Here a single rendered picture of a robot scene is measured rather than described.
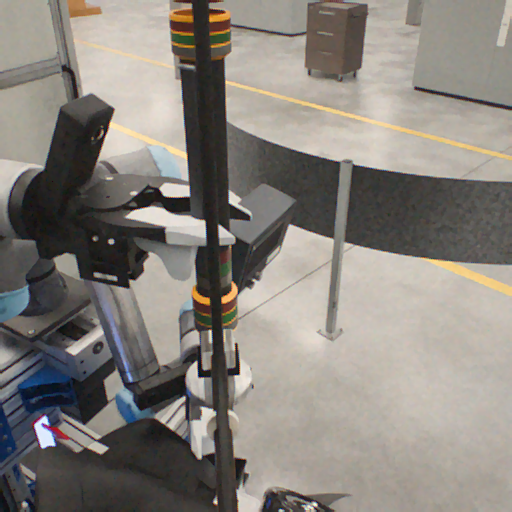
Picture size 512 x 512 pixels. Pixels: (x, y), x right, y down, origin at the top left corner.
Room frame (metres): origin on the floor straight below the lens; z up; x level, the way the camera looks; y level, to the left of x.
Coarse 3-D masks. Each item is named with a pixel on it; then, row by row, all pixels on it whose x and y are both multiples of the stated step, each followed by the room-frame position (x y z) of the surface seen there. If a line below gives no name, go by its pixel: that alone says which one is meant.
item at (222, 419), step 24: (192, 0) 0.32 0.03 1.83; (216, 192) 0.32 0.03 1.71; (216, 216) 0.31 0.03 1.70; (216, 240) 0.31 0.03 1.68; (216, 264) 0.31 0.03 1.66; (216, 288) 0.31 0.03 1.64; (216, 312) 0.31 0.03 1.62; (216, 336) 0.30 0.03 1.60; (216, 360) 0.30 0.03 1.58; (216, 384) 0.29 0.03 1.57; (216, 408) 0.27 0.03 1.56
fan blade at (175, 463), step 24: (120, 432) 0.57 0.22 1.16; (144, 432) 0.57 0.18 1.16; (168, 432) 0.57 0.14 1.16; (96, 456) 0.52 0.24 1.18; (120, 456) 0.51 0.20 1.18; (144, 456) 0.51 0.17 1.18; (168, 456) 0.51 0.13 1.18; (192, 456) 0.51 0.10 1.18; (168, 480) 0.47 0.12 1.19; (192, 480) 0.47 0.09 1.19
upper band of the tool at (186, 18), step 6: (168, 12) 0.41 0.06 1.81; (174, 12) 0.42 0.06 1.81; (180, 12) 0.42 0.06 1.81; (186, 12) 0.42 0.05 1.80; (216, 12) 0.43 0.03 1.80; (222, 12) 0.42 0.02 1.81; (228, 12) 0.41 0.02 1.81; (174, 18) 0.39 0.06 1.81; (180, 18) 0.39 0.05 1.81; (186, 18) 0.39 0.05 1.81; (210, 18) 0.39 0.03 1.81; (216, 18) 0.39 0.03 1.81; (222, 18) 0.39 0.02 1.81; (228, 18) 0.40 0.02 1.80; (228, 30) 0.40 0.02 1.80; (228, 54) 0.40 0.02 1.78; (192, 60) 0.39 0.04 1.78
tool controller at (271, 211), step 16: (256, 192) 1.26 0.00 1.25; (272, 192) 1.28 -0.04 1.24; (256, 208) 1.19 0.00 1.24; (272, 208) 1.21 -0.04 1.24; (288, 208) 1.23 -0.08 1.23; (240, 224) 1.11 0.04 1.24; (256, 224) 1.12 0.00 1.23; (272, 224) 1.15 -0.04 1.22; (288, 224) 1.26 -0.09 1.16; (240, 240) 1.06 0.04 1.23; (256, 240) 1.08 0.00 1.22; (272, 240) 1.17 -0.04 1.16; (240, 256) 1.06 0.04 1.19; (256, 256) 1.10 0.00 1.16; (272, 256) 1.23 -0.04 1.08; (240, 272) 1.06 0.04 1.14; (256, 272) 1.13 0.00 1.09; (240, 288) 1.08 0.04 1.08
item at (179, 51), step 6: (174, 48) 0.39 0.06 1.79; (180, 48) 0.39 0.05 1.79; (186, 48) 0.39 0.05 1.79; (192, 48) 0.38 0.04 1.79; (216, 48) 0.39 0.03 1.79; (222, 48) 0.39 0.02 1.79; (228, 48) 0.40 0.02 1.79; (174, 54) 0.39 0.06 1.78; (180, 54) 0.39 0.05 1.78; (186, 54) 0.39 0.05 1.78; (192, 54) 0.38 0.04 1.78; (216, 54) 0.39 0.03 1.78; (222, 54) 0.39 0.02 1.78
